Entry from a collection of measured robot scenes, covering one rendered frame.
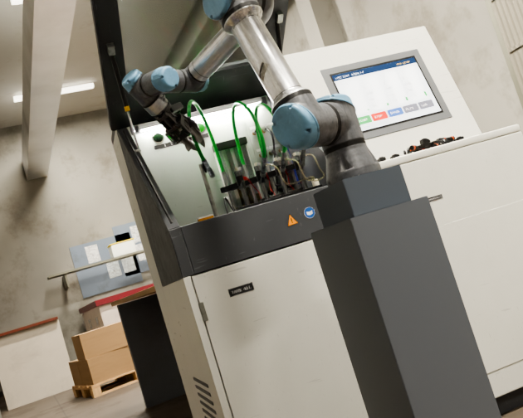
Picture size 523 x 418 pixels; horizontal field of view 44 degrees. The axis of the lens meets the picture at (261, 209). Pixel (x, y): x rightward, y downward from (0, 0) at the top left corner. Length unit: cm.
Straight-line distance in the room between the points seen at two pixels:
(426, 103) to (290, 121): 126
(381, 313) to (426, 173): 91
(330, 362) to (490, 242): 75
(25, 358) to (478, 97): 599
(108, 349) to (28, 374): 195
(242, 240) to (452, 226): 77
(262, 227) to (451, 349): 76
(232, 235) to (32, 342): 667
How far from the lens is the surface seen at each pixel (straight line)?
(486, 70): 606
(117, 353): 694
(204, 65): 208
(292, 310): 215
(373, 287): 161
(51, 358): 865
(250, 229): 213
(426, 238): 171
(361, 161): 171
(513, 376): 253
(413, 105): 278
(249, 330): 211
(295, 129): 162
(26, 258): 1154
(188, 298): 208
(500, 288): 250
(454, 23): 629
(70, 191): 1175
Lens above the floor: 75
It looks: 5 degrees up
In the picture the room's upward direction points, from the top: 17 degrees counter-clockwise
